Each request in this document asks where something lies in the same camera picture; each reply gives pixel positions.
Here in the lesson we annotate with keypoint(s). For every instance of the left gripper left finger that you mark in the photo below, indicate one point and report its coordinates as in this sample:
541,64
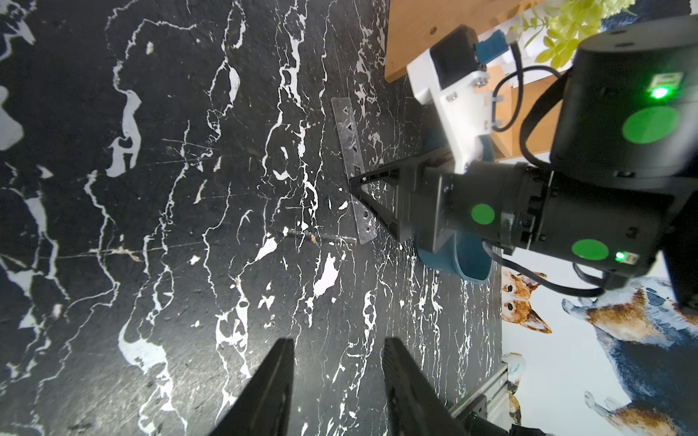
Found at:
264,406

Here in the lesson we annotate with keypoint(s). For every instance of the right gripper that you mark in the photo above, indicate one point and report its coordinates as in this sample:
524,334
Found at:
500,203

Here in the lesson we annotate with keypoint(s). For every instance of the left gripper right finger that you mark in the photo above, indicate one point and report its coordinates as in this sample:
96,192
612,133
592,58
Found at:
413,406

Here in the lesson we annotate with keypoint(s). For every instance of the clear straight stencil ruler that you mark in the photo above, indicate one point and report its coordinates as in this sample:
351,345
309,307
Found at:
348,136

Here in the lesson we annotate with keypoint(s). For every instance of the teal plastic storage box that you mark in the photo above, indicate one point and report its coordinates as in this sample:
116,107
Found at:
463,254

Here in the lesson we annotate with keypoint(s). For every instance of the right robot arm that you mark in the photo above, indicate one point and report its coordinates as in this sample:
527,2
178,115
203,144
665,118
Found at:
619,187

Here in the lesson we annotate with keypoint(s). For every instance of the wooden desk shelf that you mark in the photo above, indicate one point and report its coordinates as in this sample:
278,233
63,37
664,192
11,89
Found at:
415,26

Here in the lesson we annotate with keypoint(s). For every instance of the potted flower white pot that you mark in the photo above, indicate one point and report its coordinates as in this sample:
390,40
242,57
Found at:
561,28

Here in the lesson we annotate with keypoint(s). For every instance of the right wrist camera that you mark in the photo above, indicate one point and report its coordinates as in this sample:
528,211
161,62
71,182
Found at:
452,76

